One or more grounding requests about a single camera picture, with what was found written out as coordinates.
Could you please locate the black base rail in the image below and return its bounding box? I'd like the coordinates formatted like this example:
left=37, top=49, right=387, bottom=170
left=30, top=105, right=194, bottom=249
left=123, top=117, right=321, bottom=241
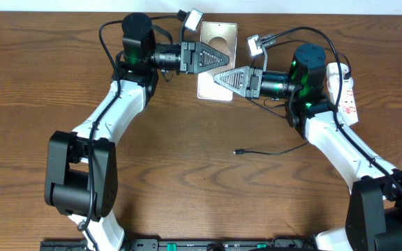
left=40, top=238, right=317, bottom=251

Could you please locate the black USB charging cable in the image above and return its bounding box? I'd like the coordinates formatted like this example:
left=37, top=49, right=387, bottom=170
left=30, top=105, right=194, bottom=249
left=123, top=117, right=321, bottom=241
left=233, top=48, right=352, bottom=156

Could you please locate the white USB charger plug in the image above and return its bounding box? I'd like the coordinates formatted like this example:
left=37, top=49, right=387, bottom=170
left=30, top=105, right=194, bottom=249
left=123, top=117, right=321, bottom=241
left=326, top=62, right=351, bottom=79

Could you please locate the bronze Galaxy smartphone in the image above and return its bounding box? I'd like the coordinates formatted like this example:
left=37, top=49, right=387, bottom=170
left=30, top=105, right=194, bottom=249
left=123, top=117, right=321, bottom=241
left=197, top=22, right=238, bottom=102

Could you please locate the white power strip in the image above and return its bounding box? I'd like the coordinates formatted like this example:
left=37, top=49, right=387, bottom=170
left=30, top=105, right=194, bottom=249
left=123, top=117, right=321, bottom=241
left=327, top=75, right=359, bottom=126

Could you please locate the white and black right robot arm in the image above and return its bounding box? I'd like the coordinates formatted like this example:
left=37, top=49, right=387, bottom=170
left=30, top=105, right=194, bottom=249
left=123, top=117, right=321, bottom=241
left=214, top=44, right=402, bottom=250

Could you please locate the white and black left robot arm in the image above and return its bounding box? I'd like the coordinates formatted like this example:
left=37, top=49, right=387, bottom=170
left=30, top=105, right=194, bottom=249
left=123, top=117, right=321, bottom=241
left=40, top=13, right=230, bottom=250

